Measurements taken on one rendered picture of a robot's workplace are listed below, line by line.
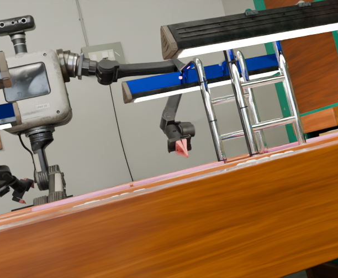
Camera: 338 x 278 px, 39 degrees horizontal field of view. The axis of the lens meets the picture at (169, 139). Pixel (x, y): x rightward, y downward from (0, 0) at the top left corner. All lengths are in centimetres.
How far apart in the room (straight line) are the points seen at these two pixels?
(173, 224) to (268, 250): 16
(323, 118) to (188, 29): 90
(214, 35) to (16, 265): 68
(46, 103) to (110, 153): 161
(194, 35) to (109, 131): 273
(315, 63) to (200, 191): 134
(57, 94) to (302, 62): 109
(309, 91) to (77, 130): 214
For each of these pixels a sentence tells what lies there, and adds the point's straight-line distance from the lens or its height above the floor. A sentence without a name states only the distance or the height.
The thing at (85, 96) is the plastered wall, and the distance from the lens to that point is 380.
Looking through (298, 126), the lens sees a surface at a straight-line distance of 138.
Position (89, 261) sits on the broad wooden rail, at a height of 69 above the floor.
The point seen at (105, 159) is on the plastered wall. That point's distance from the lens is 375.
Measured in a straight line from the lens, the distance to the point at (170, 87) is 165.
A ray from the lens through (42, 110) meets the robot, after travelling 222.
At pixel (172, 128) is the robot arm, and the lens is 205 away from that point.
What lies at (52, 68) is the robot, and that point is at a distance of 226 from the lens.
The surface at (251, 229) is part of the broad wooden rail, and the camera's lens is 77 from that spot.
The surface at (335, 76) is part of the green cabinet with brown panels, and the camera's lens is 191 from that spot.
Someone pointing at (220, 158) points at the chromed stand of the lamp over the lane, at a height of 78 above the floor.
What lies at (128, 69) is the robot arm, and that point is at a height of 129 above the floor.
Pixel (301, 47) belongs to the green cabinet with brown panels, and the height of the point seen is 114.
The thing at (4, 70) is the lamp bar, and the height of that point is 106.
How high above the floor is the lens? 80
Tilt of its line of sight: 3 degrees up
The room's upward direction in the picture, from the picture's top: 14 degrees counter-clockwise
